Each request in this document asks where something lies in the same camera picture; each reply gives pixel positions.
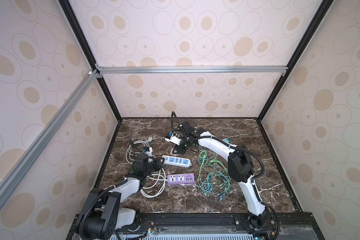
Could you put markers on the silver aluminium rail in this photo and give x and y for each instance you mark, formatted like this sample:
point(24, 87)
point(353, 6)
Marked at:
point(9, 184)
point(193, 70)

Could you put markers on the white blue power strip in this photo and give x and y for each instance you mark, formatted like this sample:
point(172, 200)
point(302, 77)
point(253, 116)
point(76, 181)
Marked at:
point(177, 161)

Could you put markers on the silver aluminium rail back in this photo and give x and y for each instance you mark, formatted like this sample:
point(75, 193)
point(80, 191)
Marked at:
point(193, 70)

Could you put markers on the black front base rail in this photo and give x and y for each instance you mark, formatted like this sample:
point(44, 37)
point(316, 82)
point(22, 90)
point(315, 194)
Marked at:
point(289, 226)

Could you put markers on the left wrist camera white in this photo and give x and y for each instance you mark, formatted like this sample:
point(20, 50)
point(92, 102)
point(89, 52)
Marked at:
point(148, 151)

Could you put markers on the silver aluminium rail left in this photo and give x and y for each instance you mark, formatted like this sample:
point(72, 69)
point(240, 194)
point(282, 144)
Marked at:
point(9, 184)

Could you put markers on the purple power strip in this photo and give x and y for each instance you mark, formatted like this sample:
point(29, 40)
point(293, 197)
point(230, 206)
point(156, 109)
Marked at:
point(181, 179)

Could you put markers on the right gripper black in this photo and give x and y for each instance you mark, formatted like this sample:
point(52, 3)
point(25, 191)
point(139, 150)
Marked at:
point(179, 150)

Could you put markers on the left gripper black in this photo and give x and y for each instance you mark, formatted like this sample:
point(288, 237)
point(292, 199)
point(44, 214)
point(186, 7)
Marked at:
point(156, 162)

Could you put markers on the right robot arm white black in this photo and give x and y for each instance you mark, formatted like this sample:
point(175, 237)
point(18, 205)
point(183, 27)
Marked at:
point(244, 167)

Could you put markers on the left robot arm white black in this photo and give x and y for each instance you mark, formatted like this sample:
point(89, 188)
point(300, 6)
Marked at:
point(101, 215)

